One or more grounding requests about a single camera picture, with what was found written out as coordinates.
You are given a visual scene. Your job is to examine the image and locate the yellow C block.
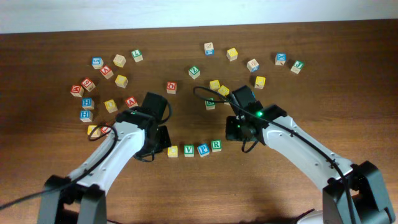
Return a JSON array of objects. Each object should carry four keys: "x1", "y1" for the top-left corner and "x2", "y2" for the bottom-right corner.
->
[{"x1": 167, "y1": 146, "x2": 178, "y2": 158}]

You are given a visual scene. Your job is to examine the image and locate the green B block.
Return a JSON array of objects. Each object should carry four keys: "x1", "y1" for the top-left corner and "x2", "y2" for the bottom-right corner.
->
[{"x1": 211, "y1": 139, "x2": 222, "y2": 152}]

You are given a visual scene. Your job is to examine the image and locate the green V block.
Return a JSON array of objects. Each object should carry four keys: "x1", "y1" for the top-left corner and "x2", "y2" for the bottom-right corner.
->
[{"x1": 183, "y1": 145, "x2": 195, "y2": 157}]

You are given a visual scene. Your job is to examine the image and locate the blue P block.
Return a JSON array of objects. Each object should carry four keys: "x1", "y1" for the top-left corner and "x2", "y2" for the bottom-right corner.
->
[{"x1": 197, "y1": 144, "x2": 210, "y2": 157}]

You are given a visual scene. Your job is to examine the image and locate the red a block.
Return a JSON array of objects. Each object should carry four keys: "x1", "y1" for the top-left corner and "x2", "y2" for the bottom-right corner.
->
[
  {"x1": 125, "y1": 96, "x2": 139, "y2": 109},
  {"x1": 100, "y1": 65, "x2": 114, "y2": 79}
]

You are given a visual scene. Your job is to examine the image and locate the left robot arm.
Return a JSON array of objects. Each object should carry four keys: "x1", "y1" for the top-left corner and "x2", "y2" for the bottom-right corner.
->
[{"x1": 37, "y1": 110, "x2": 171, "y2": 223}]

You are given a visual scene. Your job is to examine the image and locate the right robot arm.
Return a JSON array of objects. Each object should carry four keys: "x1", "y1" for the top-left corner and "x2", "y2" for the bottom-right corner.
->
[{"x1": 226, "y1": 105, "x2": 396, "y2": 223}]

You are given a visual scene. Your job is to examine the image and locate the green R block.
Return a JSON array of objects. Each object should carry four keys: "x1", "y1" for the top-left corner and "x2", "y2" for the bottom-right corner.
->
[{"x1": 205, "y1": 98, "x2": 216, "y2": 110}]

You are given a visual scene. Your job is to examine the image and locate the yellow block back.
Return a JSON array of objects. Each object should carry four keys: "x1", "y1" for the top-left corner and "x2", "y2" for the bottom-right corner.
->
[{"x1": 210, "y1": 80, "x2": 221, "y2": 91}]

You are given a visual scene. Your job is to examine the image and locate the yellow block with crayon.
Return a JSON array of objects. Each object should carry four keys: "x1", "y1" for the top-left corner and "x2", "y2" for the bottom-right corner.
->
[{"x1": 254, "y1": 76, "x2": 266, "y2": 89}]

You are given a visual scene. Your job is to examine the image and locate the red I block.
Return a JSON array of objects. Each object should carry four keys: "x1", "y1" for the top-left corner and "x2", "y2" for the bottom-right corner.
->
[{"x1": 100, "y1": 124, "x2": 112, "y2": 136}]

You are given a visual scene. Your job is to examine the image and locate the red O block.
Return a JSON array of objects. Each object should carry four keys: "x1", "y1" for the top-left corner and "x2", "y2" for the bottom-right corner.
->
[{"x1": 166, "y1": 82, "x2": 177, "y2": 94}]

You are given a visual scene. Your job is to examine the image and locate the yellow block left middle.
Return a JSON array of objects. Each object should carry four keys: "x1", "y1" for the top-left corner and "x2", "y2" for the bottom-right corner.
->
[{"x1": 104, "y1": 100, "x2": 118, "y2": 113}]

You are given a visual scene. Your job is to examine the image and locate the yellow block left lower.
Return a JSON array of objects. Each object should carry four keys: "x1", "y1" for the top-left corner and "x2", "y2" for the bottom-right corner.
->
[{"x1": 87, "y1": 125, "x2": 101, "y2": 138}]

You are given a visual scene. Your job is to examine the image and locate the blue D wooden block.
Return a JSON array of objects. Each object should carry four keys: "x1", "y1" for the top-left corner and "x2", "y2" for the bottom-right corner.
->
[{"x1": 247, "y1": 59, "x2": 259, "y2": 72}]

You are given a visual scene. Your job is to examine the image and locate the yellow block left upper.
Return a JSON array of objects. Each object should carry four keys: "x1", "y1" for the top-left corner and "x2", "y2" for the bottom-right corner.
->
[{"x1": 115, "y1": 75, "x2": 128, "y2": 88}]

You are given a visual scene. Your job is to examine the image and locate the green Z block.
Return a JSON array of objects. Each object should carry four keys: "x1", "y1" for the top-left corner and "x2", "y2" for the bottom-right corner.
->
[{"x1": 188, "y1": 66, "x2": 200, "y2": 79}]

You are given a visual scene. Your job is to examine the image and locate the yellow top far block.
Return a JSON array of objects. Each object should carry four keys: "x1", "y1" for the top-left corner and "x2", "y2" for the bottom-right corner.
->
[{"x1": 226, "y1": 47, "x2": 238, "y2": 62}]

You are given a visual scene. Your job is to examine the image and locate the blue H block lower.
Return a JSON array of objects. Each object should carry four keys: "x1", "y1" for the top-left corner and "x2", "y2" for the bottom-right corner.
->
[{"x1": 80, "y1": 110, "x2": 93, "y2": 122}]

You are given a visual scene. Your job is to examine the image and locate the blue h block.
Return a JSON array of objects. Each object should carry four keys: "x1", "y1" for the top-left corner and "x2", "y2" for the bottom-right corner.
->
[
  {"x1": 81, "y1": 98, "x2": 95, "y2": 110},
  {"x1": 80, "y1": 110, "x2": 93, "y2": 122}
]

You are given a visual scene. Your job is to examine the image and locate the blue H block upper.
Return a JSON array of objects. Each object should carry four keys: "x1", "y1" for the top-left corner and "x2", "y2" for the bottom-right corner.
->
[{"x1": 81, "y1": 98, "x2": 95, "y2": 110}]

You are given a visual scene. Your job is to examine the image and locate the blue X block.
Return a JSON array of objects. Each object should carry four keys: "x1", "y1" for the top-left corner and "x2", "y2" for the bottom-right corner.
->
[{"x1": 274, "y1": 53, "x2": 287, "y2": 66}]

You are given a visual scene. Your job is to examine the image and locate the green J block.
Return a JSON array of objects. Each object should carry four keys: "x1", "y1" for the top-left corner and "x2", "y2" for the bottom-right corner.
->
[{"x1": 290, "y1": 60, "x2": 304, "y2": 74}]

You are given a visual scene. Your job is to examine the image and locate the blue side far block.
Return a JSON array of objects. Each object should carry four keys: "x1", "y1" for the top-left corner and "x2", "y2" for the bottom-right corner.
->
[{"x1": 204, "y1": 42, "x2": 215, "y2": 55}]

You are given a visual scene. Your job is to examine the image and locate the green L block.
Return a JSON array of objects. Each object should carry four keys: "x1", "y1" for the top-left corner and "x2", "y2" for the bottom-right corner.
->
[{"x1": 131, "y1": 49, "x2": 143, "y2": 62}]

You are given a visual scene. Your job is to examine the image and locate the plain wooden yellow block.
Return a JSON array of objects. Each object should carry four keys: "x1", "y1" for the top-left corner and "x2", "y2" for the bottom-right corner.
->
[{"x1": 113, "y1": 54, "x2": 126, "y2": 68}]

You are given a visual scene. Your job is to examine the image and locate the red 9 block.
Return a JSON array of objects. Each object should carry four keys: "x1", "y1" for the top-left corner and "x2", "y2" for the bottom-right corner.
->
[{"x1": 81, "y1": 78, "x2": 96, "y2": 91}]

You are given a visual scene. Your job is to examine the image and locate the red M block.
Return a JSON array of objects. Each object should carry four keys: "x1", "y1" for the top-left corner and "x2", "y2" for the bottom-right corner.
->
[{"x1": 70, "y1": 85, "x2": 85, "y2": 98}]

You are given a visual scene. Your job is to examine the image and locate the blue 5 block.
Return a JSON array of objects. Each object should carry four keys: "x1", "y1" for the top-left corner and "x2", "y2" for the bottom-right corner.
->
[{"x1": 91, "y1": 57, "x2": 104, "y2": 70}]

